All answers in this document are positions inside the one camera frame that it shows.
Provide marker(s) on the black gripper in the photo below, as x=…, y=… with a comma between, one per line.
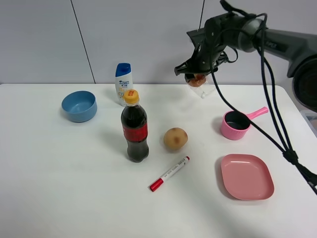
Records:
x=206, y=52

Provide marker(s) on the orange snack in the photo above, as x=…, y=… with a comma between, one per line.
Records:
x=202, y=85

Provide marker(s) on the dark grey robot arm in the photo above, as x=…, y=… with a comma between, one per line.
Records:
x=245, y=34

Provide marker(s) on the white shampoo bottle blue cap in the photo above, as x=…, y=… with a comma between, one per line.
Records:
x=123, y=80

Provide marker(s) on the brown potato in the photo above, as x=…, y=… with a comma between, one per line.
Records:
x=175, y=138

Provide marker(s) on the cola bottle yellow cap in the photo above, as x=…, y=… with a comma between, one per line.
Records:
x=135, y=127

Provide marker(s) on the pink toy saucepan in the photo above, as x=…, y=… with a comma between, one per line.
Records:
x=235, y=124

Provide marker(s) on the blue plastic bowl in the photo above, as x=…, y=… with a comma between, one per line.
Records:
x=79, y=106

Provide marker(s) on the red whiteboard marker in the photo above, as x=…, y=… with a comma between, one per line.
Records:
x=174, y=169

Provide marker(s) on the pink plastic plate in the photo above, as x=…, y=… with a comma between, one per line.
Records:
x=246, y=177

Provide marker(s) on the black wrist camera mount plate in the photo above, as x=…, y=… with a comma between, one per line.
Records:
x=196, y=36

